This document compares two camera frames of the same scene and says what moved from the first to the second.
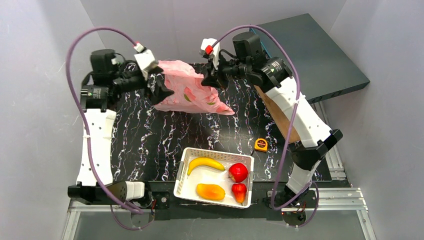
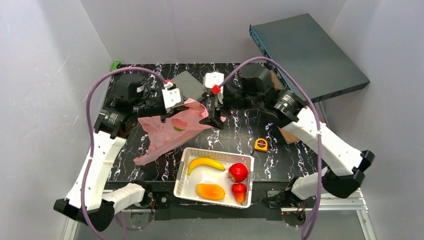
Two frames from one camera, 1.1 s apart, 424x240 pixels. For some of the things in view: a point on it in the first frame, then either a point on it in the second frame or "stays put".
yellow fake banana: (205, 162) stays put
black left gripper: (152, 81) → (176, 110)
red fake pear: (239, 190) stays put
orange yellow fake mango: (210, 192) stays put
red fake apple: (238, 172) stays put
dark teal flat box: (323, 69) stays put
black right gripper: (213, 74) → (214, 110)
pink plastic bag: (189, 94) → (161, 136)
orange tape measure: (261, 144) stays put
